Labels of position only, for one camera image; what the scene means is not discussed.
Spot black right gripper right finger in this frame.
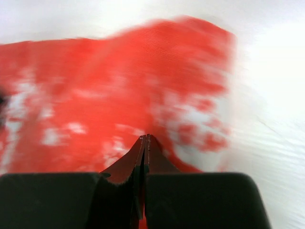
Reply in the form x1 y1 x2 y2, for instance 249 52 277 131
144 135 271 229

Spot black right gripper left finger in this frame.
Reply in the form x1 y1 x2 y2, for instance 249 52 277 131
0 136 146 229

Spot orange white tie-dye trousers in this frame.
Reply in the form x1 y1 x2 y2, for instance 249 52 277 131
0 17 236 176

